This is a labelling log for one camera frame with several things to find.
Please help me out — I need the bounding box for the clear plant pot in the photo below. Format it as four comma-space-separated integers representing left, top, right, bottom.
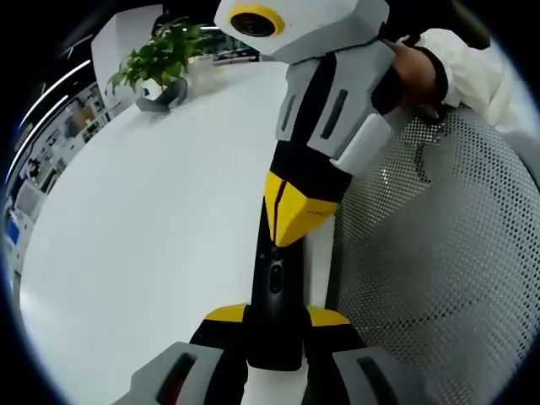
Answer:
186, 56, 224, 91

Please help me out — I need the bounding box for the green leafy plant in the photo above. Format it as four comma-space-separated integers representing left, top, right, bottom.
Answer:
105, 15, 214, 96

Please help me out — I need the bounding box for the person's right hand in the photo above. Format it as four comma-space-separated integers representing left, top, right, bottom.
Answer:
392, 41, 448, 122

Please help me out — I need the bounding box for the ceiling light strip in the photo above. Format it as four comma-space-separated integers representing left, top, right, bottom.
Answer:
60, 58, 92, 82
19, 94, 69, 130

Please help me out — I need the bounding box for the black remote control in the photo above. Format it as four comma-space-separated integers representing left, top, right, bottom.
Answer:
246, 196, 308, 372

